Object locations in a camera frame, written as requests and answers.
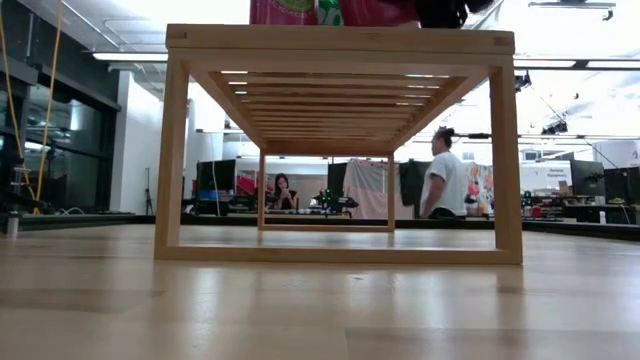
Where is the red and silver can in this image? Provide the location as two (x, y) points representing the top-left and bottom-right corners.
(339, 0), (422, 29)

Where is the green Sprite can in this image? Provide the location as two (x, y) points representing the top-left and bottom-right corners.
(317, 0), (346, 27)

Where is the pink strawberry soda can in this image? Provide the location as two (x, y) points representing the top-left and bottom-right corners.
(248, 0), (320, 26)

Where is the wooden slatted shelf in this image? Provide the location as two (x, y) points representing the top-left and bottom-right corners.
(153, 23), (524, 266)

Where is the ceiling strip lamp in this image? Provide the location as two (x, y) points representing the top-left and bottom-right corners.
(92, 51), (169, 63)
(514, 58), (640, 70)

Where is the black track spotlight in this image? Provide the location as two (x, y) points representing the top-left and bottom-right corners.
(537, 118), (570, 136)

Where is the person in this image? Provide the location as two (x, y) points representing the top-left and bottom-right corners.
(418, 127), (471, 220)
(272, 172), (300, 210)

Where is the black cloth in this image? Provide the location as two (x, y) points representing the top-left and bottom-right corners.
(398, 159), (432, 220)

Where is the floral patterned cloth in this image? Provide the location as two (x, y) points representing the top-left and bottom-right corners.
(466, 162), (495, 216)

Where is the pale pink cloth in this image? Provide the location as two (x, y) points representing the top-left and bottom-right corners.
(343, 158), (389, 220)

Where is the white sign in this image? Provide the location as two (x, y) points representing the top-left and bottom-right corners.
(519, 159), (574, 197)

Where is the black device with green lights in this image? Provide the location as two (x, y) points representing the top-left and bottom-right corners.
(313, 188), (359, 219)

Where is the black background desk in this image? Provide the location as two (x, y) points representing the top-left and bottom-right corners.
(522, 202), (640, 226)

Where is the red panel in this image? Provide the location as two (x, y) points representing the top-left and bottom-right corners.
(234, 169), (260, 197)

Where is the black background tripod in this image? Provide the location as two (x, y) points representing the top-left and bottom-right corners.
(143, 167), (155, 216)

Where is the black framed glass partition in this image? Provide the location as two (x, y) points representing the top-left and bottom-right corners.
(0, 0), (121, 216)

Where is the yellow cable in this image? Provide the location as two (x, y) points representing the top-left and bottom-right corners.
(34, 0), (64, 216)
(0, 0), (37, 202)

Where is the black aluminium rig frame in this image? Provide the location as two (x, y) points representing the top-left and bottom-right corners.
(18, 212), (640, 243)

